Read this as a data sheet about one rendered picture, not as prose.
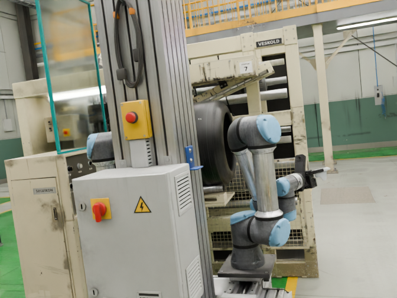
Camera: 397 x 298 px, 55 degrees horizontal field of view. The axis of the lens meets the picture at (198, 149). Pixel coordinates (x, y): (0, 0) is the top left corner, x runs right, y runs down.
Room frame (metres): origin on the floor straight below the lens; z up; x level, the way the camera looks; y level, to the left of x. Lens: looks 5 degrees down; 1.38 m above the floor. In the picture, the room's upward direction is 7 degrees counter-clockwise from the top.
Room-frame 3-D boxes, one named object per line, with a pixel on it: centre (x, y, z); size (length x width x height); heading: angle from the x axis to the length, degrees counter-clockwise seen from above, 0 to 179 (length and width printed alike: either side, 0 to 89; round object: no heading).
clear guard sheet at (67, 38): (2.37, 0.69, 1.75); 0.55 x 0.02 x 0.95; 164
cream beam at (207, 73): (2.96, -0.21, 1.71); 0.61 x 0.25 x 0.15; 74
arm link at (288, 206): (1.68, -0.35, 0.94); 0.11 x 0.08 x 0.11; 45
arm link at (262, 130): (1.56, -0.26, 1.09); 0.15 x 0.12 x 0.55; 45
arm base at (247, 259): (1.66, -0.16, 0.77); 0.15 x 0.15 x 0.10
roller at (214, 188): (2.58, 0.02, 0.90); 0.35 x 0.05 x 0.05; 74
